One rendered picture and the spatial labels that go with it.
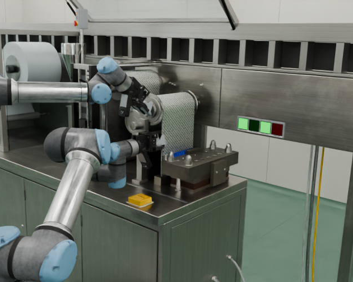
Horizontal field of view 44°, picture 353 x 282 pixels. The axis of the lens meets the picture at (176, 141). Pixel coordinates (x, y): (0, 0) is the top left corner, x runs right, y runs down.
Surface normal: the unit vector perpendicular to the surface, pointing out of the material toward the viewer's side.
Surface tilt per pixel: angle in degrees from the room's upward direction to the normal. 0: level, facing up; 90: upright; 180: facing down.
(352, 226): 90
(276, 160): 90
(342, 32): 90
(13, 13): 90
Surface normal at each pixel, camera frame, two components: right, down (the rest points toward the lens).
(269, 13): -0.65, 0.16
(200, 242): 0.76, 0.17
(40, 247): -0.07, -0.69
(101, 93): 0.33, 0.23
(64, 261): 0.96, 0.16
